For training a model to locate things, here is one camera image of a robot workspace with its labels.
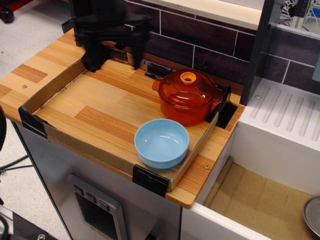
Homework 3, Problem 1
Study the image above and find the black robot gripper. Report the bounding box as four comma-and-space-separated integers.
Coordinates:
68, 0, 152, 72

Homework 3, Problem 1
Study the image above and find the orange glass pot lid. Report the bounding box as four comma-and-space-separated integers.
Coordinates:
152, 70, 218, 109

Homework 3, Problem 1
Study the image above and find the orange glass pot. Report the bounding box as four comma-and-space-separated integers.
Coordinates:
159, 79, 223, 126

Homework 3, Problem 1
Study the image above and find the light blue bowl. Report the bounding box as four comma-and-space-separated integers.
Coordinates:
134, 118, 190, 170

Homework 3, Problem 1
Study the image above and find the cardboard fence with black tape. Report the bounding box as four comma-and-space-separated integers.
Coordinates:
18, 41, 239, 198

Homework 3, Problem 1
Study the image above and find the silver toy dishwasher cabinet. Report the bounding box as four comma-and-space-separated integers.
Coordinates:
14, 124, 182, 240

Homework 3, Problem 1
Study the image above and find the white toy sink unit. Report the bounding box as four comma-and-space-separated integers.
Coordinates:
180, 79, 320, 240

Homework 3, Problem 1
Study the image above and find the metal plate rim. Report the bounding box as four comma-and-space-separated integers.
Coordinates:
302, 196, 320, 237

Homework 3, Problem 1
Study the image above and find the dark grey vertical post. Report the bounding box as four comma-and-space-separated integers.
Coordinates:
240, 0, 283, 106

